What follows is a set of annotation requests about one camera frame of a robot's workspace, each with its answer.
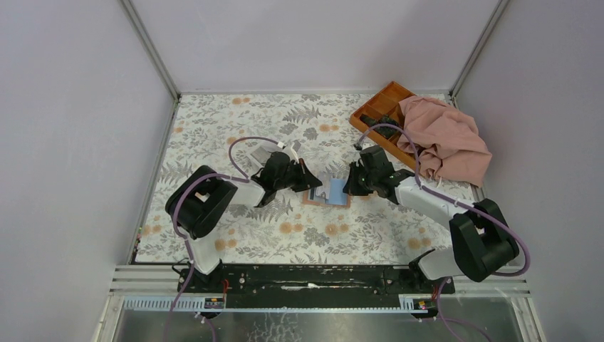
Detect white plastic card box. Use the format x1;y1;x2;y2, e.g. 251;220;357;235
246;141;297;178

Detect pink cloth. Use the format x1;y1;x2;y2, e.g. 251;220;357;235
397;95;492;187

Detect orange wooden tray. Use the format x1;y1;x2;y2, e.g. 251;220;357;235
349;81;415;169

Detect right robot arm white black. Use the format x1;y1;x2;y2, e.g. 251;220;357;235
343;145;520;294

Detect dark green items in tray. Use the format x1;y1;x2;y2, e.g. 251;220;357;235
360;114;400;139

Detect tan leather card holder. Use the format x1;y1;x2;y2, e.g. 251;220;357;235
302;175;351;208

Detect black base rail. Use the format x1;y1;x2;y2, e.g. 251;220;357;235
172;264;455;309

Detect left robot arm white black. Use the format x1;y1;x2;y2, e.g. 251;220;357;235
165;152;323;293

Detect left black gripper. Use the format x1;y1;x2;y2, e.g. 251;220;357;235
274;158;321;193

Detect purple cable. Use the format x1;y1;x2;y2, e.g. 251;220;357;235
353;123;532;342
162;136;284;342

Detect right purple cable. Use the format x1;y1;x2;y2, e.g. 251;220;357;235
353;123;532;342

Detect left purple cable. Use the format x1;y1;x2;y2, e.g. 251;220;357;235
162;136;284;342

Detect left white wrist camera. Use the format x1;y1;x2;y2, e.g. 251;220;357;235
277;142;300;163

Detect floral table mat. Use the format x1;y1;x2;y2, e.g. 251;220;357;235
134;93;451;264

